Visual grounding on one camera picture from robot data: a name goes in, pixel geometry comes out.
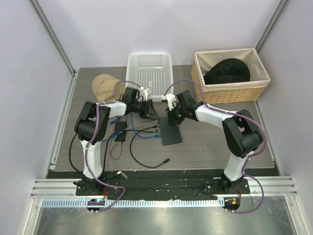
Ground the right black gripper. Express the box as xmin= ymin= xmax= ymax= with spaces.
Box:
xmin=166 ymin=103 xmax=186 ymax=126

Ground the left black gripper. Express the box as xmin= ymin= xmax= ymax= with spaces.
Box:
xmin=131 ymin=99 xmax=159 ymax=120

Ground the black network switch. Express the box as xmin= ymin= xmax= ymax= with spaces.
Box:
xmin=158 ymin=117 xmax=182 ymax=146

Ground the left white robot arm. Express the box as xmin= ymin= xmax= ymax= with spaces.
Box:
xmin=74 ymin=87 xmax=158 ymax=195

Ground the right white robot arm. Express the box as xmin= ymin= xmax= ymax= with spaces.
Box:
xmin=162 ymin=91 xmax=264 ymax=193

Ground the black power adapter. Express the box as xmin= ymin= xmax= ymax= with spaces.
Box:
xmin=114 ymin=121 xmax=128 ymax=142

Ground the white plastic basket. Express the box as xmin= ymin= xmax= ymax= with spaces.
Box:
xmin=126 ymin=52 xmax=174 ymax=102

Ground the beige cap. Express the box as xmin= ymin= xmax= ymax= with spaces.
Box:
xmin=91 ymin=74 xmax=120 ymax=102

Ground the wicker basket with liner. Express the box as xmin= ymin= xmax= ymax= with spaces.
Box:
xmin=191 ymin=48 xmax=270 ymax=104

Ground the black cap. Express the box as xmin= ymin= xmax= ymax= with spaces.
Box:
xmin=203 ymin=58 xmax=250 ymax=85

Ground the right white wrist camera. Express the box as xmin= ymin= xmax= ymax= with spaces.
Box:
xmin=161 ymin=94 xmax=177 ymax=110

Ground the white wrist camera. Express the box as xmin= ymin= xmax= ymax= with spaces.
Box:
xmin=161 ymin=94 xmax=177 ymax=110
xmin=138 ymin=87 xmax=152 ymax=101

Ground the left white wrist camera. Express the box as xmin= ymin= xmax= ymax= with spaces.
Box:
xmin=138 ymin=87 xmax=152 ymax=101

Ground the black adapter cable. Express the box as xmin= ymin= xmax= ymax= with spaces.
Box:
xmin=68 ymin=117 xmax=123 ymax=181

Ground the grey ethernet cable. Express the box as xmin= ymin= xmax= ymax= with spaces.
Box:
xmin=110 ymin=123 xmax=159 ymax=177

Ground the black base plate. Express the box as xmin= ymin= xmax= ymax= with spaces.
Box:
xmin=74 ymin=169 xmax=250 ymax=201

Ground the aluminium rail frame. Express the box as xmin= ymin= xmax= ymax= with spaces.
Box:
xmin=31 ymin=176 xmax=297 ymax=210

